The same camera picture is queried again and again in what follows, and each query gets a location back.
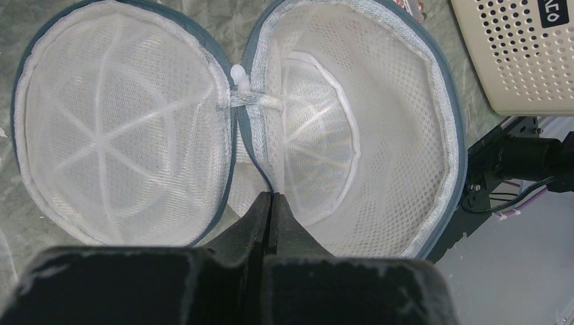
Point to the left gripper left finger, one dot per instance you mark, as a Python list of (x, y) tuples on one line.
[(216, 283)]

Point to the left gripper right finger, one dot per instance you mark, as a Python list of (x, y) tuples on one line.
[(302, 283)]

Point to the round white mesh laundry bag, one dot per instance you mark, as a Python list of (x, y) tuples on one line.
[(132, 127)]

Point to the cream plastic laundry basket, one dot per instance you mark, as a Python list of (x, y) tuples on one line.
[(522, 52)]

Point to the coloured marker pack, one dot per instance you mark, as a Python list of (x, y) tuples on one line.
[(413, 7)]

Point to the black base frame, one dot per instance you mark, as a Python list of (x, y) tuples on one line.
[(509, 168)]

